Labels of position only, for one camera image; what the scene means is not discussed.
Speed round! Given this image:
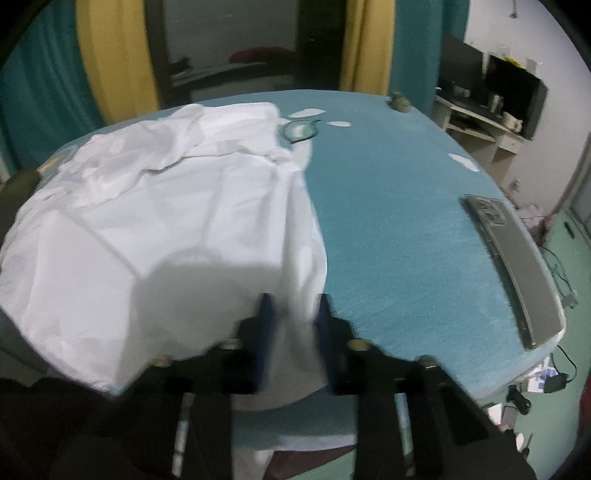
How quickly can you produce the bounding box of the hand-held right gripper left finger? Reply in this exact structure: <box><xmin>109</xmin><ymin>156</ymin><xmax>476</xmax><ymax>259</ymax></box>
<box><xmin>92</xmin><ymin>292</ymin><xmax>282</xmax><ymax>480</ymax></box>

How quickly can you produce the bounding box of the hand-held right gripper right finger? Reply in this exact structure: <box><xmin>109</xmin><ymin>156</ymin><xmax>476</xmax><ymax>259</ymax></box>
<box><xmin>315</xmin><ymin>294</ymin><xmax>537</xmax><ymax>480</ymax></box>

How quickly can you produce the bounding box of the white shirt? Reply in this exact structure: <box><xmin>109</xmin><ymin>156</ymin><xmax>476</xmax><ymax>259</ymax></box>
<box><xmin>0</xmin><ymin>102</ymin><xmax>329</xmax><ymax>411</ymax></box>

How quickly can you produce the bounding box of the teal printed blanket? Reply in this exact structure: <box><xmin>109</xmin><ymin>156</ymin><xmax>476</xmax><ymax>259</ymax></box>
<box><xmin>37</xmin><ymin>88</ymin><xmax>570</xmax><ymax>453</ymax></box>

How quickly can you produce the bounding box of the white desk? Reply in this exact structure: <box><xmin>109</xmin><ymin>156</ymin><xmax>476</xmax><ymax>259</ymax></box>
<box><xmin>431</xmin><ymin>90</ymin><xmax>528</xmax><ymax>172</ymax></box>

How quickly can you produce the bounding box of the red cushion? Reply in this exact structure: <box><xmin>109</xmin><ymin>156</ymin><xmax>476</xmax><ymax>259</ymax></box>
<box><xmin>228</xmin><ymin>46</ymin><xmax>297</xmax><ymax>66</ymax></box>

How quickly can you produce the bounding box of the olive cushion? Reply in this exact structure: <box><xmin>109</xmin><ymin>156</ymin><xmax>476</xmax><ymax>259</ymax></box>
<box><xmin>0</xmin><ymin>168</ymin><xmax>43</xmax><ymax>241</ymax></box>

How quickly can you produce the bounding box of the yellow curtain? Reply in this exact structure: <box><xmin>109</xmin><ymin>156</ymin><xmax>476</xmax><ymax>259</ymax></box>
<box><xmin>75</xmin><ymin>0</ymin><xmax>161</xmax><ymax>124</ymax></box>
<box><xmin>339</xmin><ymin>0</ymin><xmax>399</xmax><ymax>95</ymax></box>

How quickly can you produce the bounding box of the dark glass window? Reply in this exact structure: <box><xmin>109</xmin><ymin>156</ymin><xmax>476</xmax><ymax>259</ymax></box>
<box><xmin>143</xmin><ymin>0</ymin><xmax>349</xmax><ymax>109</ymax></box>

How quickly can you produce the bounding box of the black monitor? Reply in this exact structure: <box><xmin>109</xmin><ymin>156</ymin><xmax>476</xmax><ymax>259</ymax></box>
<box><xmin>485</xmin><ymin>54</ymin><xmax>549</xmax><ymax>141</ymax></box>
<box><xmin>438</xmin><ymin>34</ymin><xmax>486</xmax><ymax>95</ymax></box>

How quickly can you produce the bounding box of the teal curtain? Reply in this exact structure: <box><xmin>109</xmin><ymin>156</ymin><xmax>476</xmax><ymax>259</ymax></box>
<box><xmin>0</xmin><ymin>0</ymin><xmax>109</xmax><ymax>171</ymax></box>
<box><xmin>390</xmin><ymin>0</ymin><xmax>471</xmax><ymax>116</ymax></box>

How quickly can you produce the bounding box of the black power adapter with cable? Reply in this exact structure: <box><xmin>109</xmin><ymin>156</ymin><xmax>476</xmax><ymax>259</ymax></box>
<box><xmin>541</xmin><ymin>344</ymin><xmax>579</xmax><ymax>394</ymax></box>

